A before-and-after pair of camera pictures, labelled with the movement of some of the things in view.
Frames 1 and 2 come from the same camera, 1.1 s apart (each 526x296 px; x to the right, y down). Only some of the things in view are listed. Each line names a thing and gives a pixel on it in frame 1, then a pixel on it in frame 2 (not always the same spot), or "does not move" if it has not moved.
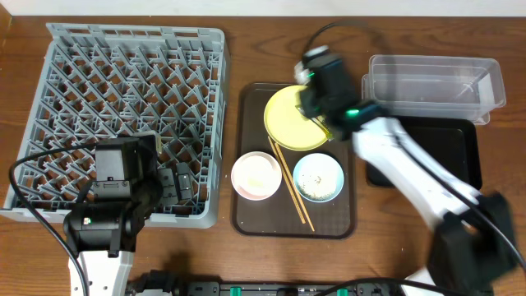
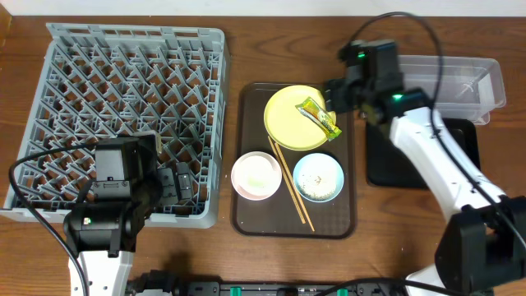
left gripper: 175,186 does not move
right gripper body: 311,104 → 339,95
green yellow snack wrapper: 320,121 does not move
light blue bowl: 318,178 does not move
